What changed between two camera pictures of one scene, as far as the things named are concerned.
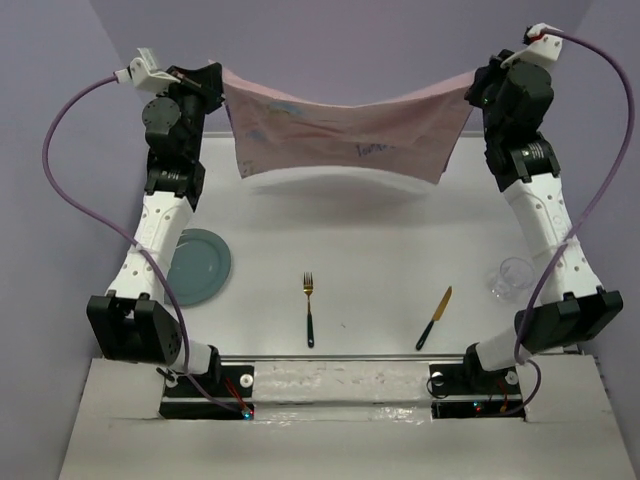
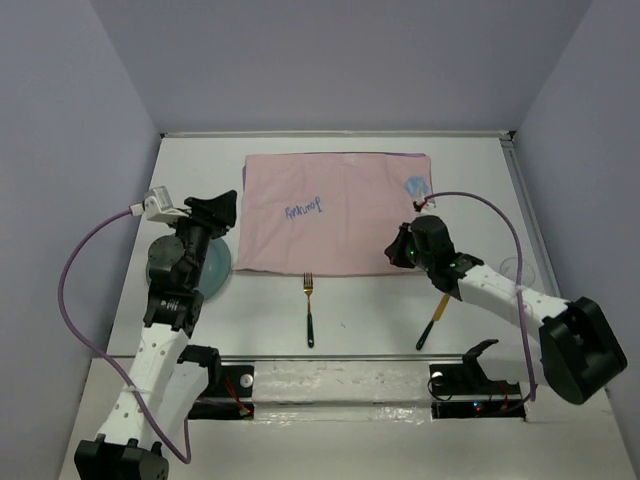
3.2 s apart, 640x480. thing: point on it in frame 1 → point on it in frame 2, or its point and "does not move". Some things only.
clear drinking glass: x=514 y=280 does not move
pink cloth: x=406 y=137 → x=327 y=213
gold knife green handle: x=437 y=315 does not move
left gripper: x=204 y=83 → x=216 y=215
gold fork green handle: x=308 y=288 does not move
